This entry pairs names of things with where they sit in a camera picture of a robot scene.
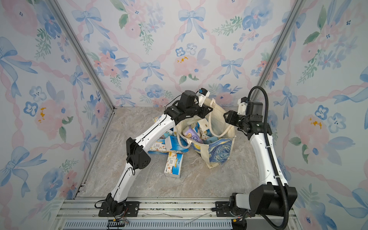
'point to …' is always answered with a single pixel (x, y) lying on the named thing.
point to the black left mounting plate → (132, 209)
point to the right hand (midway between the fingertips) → (229, 114)
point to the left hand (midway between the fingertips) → (214, 108)
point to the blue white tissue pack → (203, 126)
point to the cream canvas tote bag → (215, 152)
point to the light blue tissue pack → (211, 140)
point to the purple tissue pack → (193, 135)
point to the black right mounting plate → (251, 215)
